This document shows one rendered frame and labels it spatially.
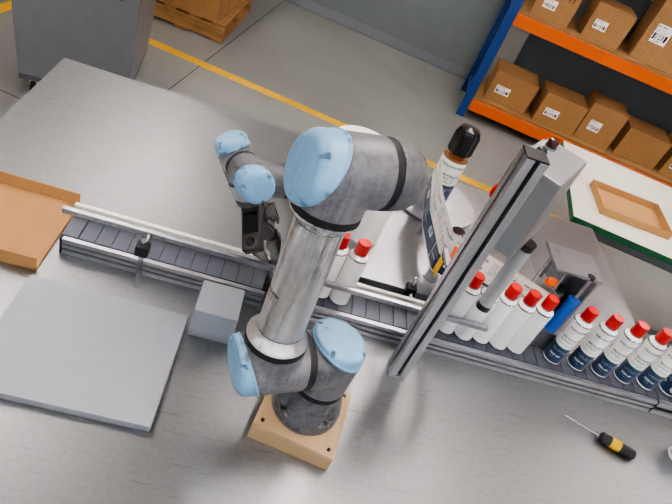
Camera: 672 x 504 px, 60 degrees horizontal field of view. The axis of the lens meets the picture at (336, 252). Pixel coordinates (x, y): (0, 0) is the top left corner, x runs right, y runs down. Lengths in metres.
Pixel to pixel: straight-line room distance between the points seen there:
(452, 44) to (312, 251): 5.01
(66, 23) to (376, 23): 3.24
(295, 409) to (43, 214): 0.83
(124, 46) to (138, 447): 2.45
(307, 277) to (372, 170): 0.21
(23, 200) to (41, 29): 1.85
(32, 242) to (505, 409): 1.24
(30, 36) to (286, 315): 2.70
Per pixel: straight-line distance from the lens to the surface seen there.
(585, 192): 2.93
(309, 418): 1.23
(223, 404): 1.32
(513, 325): 1.60
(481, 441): 1.52
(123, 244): 1.52
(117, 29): 3.32
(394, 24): 5.85
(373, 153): 0.85
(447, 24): 5.79
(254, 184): 1.19
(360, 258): 1.41
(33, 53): 3.52
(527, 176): 1.14
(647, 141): 5.48
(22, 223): 1.63
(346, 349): 1.13
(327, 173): 0.81
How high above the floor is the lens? 1.92
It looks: 39 degrees down
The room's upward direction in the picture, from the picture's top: 24 degrees clockwise
